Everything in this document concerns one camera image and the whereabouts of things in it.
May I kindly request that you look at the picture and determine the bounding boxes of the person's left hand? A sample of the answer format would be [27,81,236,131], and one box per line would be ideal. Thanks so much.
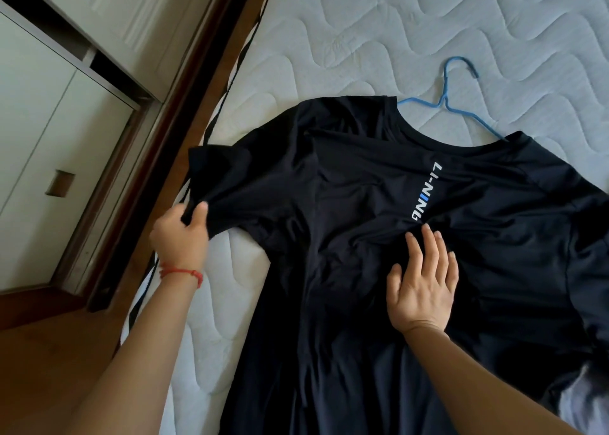
[148,200,211,274]

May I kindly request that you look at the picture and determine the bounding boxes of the person's right hand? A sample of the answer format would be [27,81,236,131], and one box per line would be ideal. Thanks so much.
[386,224,460,335]

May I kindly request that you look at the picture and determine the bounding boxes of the black Li-Ning t-shirt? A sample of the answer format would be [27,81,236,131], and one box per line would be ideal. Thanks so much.
[188,95,609,435]

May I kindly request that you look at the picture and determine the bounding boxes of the grey t-shirt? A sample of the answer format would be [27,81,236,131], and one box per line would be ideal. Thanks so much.
[557,361,609,435]

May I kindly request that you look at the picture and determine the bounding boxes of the blue wire hanger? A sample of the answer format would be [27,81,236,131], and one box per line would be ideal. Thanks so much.
[397,56,506,141]

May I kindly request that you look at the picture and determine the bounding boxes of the white and brown wardrobe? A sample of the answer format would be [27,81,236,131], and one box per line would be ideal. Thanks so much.
[0,0,260,331]

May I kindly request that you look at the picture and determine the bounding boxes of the white wardrobe sliding door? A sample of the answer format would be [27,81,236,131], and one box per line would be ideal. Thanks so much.
[18,0,229,103]

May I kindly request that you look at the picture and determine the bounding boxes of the person's left forearm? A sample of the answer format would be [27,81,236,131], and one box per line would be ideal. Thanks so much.
[66,268,203,435]

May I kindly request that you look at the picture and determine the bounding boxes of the person's right forearm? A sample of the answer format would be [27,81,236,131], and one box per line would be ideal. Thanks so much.
[403,325,584,435]

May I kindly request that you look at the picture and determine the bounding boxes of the white wardrobe drawer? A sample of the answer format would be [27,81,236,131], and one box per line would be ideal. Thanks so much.
[0,68,136,293]
[0,11,79,212]

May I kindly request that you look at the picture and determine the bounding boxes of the white quilted mattress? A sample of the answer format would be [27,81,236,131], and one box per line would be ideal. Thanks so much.
[119,0,609,435]

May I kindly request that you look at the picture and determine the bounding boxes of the red bead bracelet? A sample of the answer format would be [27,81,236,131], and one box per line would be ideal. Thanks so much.
[159,263,204,290]

